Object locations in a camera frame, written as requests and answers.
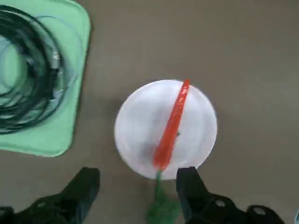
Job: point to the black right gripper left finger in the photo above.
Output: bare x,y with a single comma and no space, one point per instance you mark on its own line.
77,196

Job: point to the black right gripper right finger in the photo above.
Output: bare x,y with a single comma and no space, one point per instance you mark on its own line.
196,200

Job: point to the toy carrot with green leaves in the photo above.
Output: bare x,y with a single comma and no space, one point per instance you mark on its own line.
170,133

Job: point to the green plastic tray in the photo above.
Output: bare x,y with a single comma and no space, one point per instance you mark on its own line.
60,130

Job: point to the pink round plate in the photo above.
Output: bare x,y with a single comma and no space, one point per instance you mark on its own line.
140,116

